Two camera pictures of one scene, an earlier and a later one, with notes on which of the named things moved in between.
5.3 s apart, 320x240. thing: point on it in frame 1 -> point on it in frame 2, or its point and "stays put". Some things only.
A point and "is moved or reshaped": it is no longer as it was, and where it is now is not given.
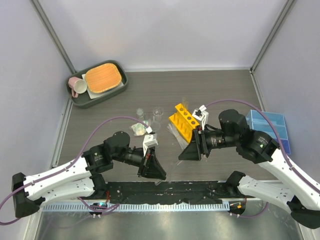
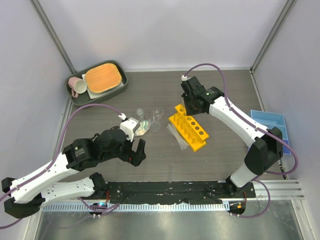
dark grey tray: (82, 100) stays put
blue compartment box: (258, 121) stays put
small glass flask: (140, 112) stays put
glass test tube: (159, 182) -> (184, 110)
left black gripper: (150, 166) -> (134, 158)
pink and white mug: (77, 86) stays put
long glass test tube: (185, 102) is moved or reshaped
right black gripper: (194, 150) -> (189, 111)
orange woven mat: (103, 78) stays put
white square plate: (93, 95) stays put
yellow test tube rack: (183, 122) stays put
